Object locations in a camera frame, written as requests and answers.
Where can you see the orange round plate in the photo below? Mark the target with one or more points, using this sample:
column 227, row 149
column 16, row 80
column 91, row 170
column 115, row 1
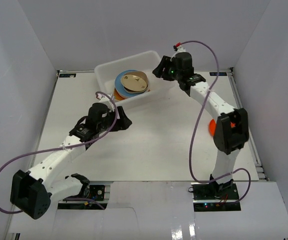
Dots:
column 212, row 127

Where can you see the brown square plate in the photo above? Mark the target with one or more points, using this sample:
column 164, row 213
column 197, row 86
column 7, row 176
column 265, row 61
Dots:
column 142, row 75

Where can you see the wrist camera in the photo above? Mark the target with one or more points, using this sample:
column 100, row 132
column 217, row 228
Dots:
column 106, row 100
column 178, row 48

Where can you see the white plastic bin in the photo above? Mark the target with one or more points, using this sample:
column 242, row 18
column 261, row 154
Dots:
column 145, row 62

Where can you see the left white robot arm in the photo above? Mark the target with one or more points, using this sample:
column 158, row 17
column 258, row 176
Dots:
column 33, row 191

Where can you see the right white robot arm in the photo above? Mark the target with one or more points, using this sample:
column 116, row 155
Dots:
column 231, row 131

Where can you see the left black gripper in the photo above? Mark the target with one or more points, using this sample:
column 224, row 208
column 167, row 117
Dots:
column 119, row 119

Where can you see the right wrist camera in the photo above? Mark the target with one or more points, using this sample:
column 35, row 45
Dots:
column 178, row 48

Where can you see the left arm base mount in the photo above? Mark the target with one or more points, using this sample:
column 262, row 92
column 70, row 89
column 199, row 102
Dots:
column 96, row 193

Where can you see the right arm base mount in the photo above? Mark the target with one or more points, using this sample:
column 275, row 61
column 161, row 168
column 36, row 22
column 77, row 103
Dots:
column 205, row 200

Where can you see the small floral cream plate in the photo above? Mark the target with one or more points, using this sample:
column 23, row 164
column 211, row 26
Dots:
column 133, row 83

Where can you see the blue round plate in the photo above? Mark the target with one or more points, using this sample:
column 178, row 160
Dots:
column 121, row 90

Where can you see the woven bamboo fan tray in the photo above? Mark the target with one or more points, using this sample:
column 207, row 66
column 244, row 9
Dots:
column 117, row 96

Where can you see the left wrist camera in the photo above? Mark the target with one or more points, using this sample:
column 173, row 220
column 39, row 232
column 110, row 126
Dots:
column 106, row 100

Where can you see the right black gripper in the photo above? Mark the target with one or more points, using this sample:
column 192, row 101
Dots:
column 159, row 71

